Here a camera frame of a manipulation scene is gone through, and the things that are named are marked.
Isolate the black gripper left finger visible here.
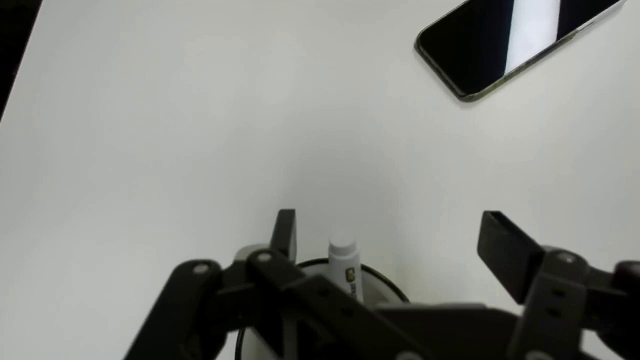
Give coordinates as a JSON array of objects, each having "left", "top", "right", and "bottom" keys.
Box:
[{"left": 122, "top": 207, "right": 426, "bottom": 360}]

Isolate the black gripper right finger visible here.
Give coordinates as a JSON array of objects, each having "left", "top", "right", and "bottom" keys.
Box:
[{"left": 475, "top": 210, "right": 640, "bottom": 360}]

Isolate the white marker with blue cap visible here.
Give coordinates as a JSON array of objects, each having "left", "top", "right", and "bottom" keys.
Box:
[{"left": 325, "top": 240, "right": 365, "bottom": 303}]

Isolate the black smartphone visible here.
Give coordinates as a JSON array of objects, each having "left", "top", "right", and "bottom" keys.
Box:
[{"left": 411, "top": 0, "right": 630, "bottom": 103}]

